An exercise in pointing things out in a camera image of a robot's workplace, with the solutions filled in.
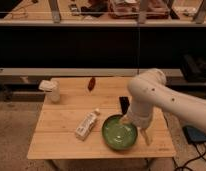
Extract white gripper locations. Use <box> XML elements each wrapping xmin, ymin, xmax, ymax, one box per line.
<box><xmin>119</xmin><ymin>99</ymin><xmax>154</xmax><ymax>146</ymax></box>

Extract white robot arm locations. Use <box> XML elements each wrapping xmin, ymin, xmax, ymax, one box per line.
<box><xmin>120</xmin><ymin>68</ymin><xmax>206</xmax><ymax>144</ymax></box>

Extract green ceramic bowl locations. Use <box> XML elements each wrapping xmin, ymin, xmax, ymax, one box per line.
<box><xmin>101</xmin><ymin>114</ymin><xmax>138</xmax><ymax>150</ymax></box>

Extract blue foot pedal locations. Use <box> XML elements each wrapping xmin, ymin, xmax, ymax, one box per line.
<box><xmin>183</xmin><ymin>125</ymin><xmax>206</xmax><ymax>144</ymax></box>

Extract small brown bottle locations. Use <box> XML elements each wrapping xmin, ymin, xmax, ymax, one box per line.
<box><xmin>88</xmin><ymin>77</ymin><xmax>96</xmax><ymax>91</ymax></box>

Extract wooden table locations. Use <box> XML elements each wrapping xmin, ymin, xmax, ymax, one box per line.
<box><xmin>27</xmin><ymin>77</ymin><xmax>176</xmax><ymax>171</ymax></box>

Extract red tray on shelf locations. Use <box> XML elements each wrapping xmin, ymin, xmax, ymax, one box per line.
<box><xmin>108</xmin><ymin>0</ymin><xmax>170</xmax><ymax>19</ymax></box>

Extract black device on shelf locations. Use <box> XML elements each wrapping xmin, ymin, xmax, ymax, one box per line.
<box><xmin>81</xmin><ymin>2</ymin><xmax>108</xmax><ymax>17</ymax></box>

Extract grey remote on shelf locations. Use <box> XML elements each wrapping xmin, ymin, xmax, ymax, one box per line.
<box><xmin>69</xmin><ymin>4</ymin><xmax>81</xmax><ymax>16</ymax></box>

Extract black floor cable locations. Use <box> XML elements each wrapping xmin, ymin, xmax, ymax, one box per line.
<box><xmin>171</xmin><ymin>143</ymin><xmax>206</xmax><ymax>171</ymax></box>

